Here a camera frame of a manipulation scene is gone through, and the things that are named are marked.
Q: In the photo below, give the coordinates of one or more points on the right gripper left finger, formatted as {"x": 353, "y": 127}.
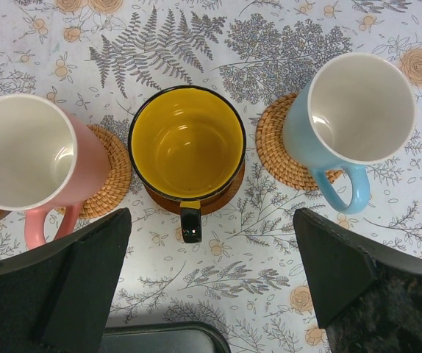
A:
{"x": 57, "y": 297}

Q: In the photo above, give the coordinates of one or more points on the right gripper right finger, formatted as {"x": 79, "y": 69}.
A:
{"x": 367, "y": 296}

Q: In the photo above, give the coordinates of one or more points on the pink ceramic mug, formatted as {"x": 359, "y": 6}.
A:
{"x": 48, "y": 159}

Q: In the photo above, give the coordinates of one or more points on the light blue ceramic mug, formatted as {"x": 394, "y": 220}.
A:
{"x": 357, "y": 110}

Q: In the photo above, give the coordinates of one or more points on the yellow ceramic mug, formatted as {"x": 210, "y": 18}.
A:
{"x": 187, "y": 144}

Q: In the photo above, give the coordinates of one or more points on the black plastic tray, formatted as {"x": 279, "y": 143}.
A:
{"x": 191, "y": 336}

